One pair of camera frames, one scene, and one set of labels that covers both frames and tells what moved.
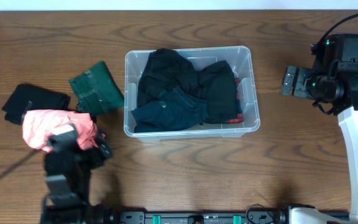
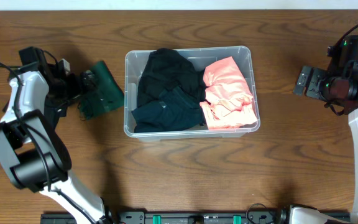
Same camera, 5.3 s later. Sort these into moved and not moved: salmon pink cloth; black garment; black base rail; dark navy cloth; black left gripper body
Moved: black left gripper body; salmon pink cloth
Not moved: dark navy cloth; black base rail; black garment
